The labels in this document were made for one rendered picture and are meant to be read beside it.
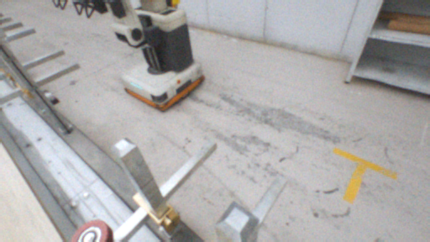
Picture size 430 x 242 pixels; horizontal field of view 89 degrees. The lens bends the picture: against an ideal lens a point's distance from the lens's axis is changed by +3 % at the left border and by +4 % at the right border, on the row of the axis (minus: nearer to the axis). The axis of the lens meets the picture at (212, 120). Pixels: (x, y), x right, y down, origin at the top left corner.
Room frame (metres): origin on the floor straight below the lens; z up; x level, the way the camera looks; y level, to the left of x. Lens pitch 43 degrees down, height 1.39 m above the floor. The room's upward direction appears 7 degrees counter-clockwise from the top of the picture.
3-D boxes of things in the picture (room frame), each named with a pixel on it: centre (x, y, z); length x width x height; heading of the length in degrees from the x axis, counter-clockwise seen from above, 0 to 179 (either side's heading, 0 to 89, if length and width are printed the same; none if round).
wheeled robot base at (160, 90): (2.07, 0.47, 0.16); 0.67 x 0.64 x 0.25; 137
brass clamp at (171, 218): (0.28, 0.18, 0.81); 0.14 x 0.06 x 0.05; 46
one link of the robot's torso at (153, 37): (1.91, 0.54, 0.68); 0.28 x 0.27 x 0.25; 47
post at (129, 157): (0.27, 0.17, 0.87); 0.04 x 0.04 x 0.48; 46
